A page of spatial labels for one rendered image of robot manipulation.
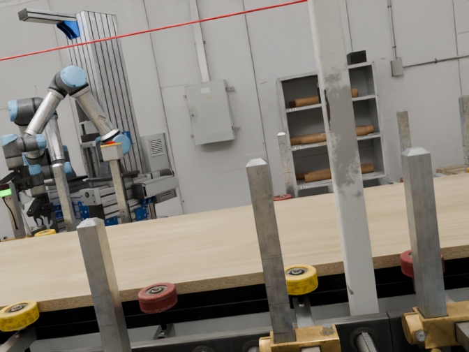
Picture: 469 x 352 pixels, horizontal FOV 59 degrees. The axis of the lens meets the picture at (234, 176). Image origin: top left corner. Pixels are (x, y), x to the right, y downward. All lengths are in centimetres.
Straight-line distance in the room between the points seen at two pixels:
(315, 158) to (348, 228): 359
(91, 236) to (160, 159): 219
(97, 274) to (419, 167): 56
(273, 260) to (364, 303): 24
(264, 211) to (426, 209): 25
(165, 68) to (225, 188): 142
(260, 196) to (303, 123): 370
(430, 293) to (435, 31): 409
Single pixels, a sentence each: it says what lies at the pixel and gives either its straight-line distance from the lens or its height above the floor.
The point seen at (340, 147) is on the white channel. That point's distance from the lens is 78.
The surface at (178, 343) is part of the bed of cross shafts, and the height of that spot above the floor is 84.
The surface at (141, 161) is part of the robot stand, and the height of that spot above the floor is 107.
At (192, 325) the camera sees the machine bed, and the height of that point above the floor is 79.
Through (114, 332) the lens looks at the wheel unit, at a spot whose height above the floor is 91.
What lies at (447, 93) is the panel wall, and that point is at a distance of 470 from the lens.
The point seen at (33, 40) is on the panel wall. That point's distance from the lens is 507.
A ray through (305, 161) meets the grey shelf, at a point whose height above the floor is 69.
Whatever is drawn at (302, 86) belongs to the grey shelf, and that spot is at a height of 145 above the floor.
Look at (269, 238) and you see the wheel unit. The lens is 68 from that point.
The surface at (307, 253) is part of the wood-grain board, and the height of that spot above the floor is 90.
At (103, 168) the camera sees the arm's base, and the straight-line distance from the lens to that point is 248.
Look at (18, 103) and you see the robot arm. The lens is 260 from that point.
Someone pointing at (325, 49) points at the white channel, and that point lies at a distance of 78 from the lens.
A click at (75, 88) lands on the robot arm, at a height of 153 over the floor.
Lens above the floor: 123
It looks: 8 degrees down
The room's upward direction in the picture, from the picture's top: 10 degrees counter-clockwise
